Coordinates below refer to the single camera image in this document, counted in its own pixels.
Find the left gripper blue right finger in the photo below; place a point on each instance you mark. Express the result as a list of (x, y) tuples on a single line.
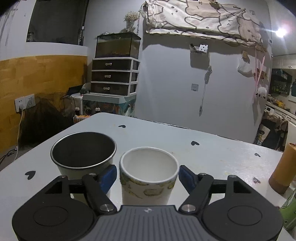
[(198, 187)]

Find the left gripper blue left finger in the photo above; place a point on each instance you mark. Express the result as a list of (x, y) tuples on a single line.
[(96, 187)]

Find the white paper cup with print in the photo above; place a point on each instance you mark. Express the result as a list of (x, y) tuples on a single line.
[(147, 176)]

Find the stainless steel cup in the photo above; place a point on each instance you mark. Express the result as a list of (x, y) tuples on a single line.
[(82, 153)]

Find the plastic drawer unit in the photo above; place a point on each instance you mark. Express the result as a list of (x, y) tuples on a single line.
[(115, 76)]

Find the glass fish tank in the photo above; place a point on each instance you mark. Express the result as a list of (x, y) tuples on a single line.
[(118, 45)]

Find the bear print hanging cloth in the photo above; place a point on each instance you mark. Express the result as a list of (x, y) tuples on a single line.
[(203, 19)]

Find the dried flower vase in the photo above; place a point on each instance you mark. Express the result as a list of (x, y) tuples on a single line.
[(130, 18)]

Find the white wall power socket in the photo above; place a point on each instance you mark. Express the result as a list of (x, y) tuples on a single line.
[(24, 102)]

